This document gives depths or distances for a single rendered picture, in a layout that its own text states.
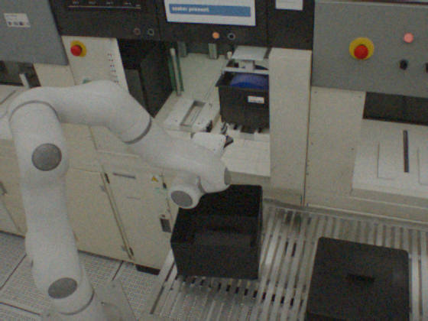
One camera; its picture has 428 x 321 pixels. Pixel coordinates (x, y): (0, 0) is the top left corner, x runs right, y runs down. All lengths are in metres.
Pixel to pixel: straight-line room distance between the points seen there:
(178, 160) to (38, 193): 0.33
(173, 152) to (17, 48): 0.93
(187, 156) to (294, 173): 0.58
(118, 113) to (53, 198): 0.24
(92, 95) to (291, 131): 0.73
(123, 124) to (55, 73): 0.85
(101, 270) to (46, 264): 1.50
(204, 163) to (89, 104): 0.33
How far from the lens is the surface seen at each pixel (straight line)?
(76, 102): 0.96
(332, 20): 1.30
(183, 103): 2.05
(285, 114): 1.43
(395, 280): 1.45
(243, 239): 1.61
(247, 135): 1.84
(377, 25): 1.30
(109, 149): 1.91
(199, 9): 1.38
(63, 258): 1.13
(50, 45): 1.72
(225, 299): 1.49
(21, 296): 2.70
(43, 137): 0.89
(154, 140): 1.04
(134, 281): 2.52
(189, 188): 1.15
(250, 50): 1.76
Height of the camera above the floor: 2.02
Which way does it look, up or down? 39 degrees down
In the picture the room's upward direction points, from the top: 6 degrees counter-clockwise
